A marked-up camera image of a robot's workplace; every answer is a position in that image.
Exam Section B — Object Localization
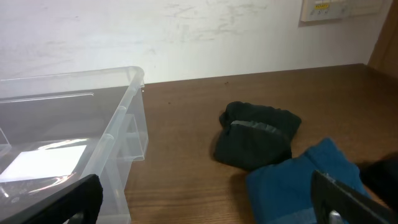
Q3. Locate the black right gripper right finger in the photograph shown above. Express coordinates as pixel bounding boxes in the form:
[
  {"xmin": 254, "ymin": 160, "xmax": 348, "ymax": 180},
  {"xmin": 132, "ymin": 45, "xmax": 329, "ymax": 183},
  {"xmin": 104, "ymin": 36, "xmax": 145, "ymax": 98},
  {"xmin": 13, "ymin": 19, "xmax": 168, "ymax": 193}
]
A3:
[{"xmin": 311, "ymin": 170, "xmax": 397, "ymax": 224}]

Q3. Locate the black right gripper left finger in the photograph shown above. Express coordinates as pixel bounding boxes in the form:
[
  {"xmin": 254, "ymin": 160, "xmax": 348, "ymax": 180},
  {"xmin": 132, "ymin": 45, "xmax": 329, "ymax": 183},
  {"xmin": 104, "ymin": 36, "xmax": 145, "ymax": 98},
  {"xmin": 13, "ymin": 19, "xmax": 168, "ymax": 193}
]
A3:
[{"xmin": 1, "ymin": 174, "xmax": 103, "ymax": 224}]

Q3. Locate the teal blue garment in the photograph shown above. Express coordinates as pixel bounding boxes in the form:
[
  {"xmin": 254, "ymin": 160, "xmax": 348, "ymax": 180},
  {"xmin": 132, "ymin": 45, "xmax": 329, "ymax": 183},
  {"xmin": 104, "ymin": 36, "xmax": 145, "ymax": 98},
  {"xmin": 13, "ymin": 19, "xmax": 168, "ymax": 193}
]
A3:
[{"xmin": 246, "ymin": 138, "xmax": 369, "ymax": 223}]

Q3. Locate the small black garment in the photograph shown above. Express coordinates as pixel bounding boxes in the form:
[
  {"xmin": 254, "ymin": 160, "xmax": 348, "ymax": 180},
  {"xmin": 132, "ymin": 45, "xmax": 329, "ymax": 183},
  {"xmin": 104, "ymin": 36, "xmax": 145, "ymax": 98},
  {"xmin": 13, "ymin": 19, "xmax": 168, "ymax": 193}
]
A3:
[{"xmin": 213, "ymin": 101, "xmax": 302, "ymax": 171}]

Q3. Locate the white label inside bin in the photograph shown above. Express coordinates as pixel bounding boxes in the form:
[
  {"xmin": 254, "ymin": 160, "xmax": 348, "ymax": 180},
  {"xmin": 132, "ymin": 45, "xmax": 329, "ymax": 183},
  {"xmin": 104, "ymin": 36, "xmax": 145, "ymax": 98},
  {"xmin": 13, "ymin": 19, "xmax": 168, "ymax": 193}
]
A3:
[{"xmin": 1, "ymin": 145, "xmax": 86, "ymax": 183}]

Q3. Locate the clear plastic storage bin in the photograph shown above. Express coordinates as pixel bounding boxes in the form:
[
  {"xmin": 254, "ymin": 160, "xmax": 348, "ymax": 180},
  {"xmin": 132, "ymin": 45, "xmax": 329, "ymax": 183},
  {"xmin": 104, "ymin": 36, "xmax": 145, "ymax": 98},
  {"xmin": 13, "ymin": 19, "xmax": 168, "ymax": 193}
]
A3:
[{"xmin": 1, "ymin": 67, "xmax": 148, "ymax": 223}]

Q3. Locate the beige wall switch panel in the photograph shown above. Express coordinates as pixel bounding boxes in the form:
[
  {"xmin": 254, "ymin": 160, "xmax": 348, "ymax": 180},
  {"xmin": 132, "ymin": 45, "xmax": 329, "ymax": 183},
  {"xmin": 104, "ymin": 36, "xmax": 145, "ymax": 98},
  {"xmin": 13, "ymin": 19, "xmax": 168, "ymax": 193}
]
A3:
[{"xmin": 300, "ymin": 0, "xmax": 384, "ymax": 22}]

